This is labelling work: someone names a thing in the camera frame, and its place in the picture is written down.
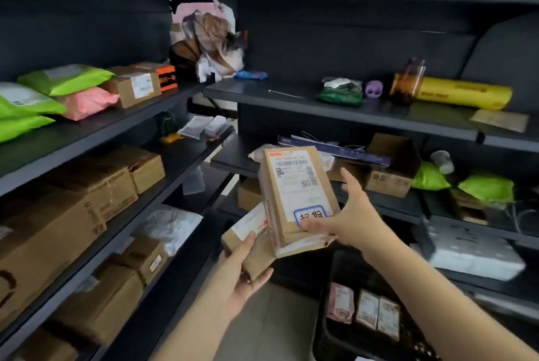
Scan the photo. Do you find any person's right hand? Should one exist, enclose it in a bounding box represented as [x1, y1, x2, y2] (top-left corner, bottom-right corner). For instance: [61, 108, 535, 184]
[299, 168, 393, 253]

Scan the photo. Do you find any person's left hand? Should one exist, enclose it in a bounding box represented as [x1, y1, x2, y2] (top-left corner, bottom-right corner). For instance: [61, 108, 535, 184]
[216, 230, 275, 320]

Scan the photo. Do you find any small cardboard parcel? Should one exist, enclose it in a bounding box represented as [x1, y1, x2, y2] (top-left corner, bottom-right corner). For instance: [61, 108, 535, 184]
[221, 202, 276, 282]

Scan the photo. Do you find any large labelled cardboard parcel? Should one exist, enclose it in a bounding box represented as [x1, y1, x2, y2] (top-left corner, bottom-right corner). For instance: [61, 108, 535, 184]
[258, 145, 341, 259]

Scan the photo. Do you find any person's left forearm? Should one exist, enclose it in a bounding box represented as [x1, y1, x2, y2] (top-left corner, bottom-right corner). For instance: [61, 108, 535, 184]
[148, 287, 237, 361]

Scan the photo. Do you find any person's right forearm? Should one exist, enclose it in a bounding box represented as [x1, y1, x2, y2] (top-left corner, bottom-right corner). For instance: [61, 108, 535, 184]
[361, 227, 539, 361]

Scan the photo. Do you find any small brown cardboard box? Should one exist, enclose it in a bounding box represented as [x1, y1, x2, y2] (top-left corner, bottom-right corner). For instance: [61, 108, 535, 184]
[237, 178, 264, 212]

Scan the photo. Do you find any low brown cardboard box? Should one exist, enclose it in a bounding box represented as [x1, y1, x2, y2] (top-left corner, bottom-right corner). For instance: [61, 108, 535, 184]
[328, 159, 367, 185]

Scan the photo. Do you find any flat navy blue box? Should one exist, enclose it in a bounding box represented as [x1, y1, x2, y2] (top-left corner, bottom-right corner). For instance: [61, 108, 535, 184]
[277, 134, 392, 167]

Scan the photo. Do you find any white plastic bag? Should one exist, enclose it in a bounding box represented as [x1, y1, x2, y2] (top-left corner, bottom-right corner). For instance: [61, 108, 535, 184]
[134, 204, 204, 257]

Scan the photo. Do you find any pink labelled packet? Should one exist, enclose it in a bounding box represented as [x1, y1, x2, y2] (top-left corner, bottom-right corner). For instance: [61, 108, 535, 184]
[327, 282, 355, 325]

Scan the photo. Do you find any clear plastic bag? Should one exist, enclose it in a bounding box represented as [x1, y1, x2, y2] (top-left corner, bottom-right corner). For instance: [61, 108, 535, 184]
[183, 166, 206, 196]

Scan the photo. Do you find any open cardboard box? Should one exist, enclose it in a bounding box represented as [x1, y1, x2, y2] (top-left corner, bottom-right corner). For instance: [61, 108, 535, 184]
[365, 133, 417, 199]

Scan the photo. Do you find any brown labelled packet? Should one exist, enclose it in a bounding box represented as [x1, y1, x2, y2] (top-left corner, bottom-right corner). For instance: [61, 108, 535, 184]
[355, 289, 381, 331]
[376, 296, 401, 343]

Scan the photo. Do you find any small cardboard box with label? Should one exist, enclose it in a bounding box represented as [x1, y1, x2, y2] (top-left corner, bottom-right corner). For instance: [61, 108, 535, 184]
[115, 235, 168, 286]

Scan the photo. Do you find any green mailer bag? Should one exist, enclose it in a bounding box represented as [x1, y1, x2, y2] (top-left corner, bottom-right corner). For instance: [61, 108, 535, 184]
[411, 161, 451, 192]
[458, 171, 515, 205]
[17, 64, 115, 97]
[0, 82, 67, 120]
[0, 115, 56, 143]

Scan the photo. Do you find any small taped cardboard box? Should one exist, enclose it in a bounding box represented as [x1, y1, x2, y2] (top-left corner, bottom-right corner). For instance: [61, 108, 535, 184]
[125, 147, 166, 195]

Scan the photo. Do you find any dark grey shelving unit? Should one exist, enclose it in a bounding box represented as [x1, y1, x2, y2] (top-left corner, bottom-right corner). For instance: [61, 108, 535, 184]
[0, 0, 236, 361]
[190, 0, 539, 323]

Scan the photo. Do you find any black plastic crate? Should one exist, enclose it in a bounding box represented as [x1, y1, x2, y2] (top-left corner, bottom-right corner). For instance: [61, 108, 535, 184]
[313, 246, 445, 361]

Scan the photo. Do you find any white flat packet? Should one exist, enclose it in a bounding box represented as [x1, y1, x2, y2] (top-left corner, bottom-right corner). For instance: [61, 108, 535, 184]
[205, 115, 228, 137]
[177, 115, 214, 140]

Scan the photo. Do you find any dark green bagged bundle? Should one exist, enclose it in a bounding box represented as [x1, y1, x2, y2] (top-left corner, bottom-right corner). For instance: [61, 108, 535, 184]
[316, 77, 365, 106]

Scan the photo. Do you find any grey white cup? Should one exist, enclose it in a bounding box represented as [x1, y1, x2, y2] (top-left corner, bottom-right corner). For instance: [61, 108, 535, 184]
[430, 150, 456, 175]

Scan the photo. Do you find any brown box with paper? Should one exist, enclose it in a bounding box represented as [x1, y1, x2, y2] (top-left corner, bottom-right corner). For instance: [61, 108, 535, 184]
[448, 187, 490, 225]

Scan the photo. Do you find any plain cardboard box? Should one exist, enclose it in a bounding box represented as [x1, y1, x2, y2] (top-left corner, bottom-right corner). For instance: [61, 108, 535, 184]
[12, 328, 79, 361]
[50, 263, 145, 347]

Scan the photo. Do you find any white foam wrapped package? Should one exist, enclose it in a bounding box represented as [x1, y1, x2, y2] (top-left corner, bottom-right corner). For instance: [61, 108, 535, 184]
[422, 219, 527, 282]

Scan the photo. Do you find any medium taped cardboard box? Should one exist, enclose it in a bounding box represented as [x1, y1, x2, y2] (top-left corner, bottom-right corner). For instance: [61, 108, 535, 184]
[45, 158, 139, 223]

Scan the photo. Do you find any amber glass jar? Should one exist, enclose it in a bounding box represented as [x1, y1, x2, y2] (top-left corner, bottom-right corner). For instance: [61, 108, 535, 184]
[389, 58, 427, 105]

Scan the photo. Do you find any orange and black box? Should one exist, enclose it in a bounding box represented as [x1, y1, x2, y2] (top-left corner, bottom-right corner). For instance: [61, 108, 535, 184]
[134, 62, 178, 93]

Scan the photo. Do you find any yellow plastic roll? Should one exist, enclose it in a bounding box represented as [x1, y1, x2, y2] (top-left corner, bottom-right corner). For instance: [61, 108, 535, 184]
[415, 76, 513, 111]

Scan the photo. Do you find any cardboard box with white label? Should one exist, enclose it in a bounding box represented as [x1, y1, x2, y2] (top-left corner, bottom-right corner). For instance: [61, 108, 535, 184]
[100, 65, 162, 109]

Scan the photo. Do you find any large cardboard box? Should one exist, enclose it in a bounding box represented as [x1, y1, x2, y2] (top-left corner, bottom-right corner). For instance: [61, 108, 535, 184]
[0, 186, 108, 333]

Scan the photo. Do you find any crumpled brown patterned bag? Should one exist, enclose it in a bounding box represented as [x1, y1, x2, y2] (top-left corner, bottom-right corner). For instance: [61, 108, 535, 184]
[169, 9, 249, 83]

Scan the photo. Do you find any brown paper envelope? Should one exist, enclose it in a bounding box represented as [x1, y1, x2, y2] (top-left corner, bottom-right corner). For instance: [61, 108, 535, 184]
[470, 109, 529, 133]

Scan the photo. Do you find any pink mailer bag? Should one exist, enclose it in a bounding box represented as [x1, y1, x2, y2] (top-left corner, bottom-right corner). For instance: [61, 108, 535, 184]
[56, 86, 120, 122]

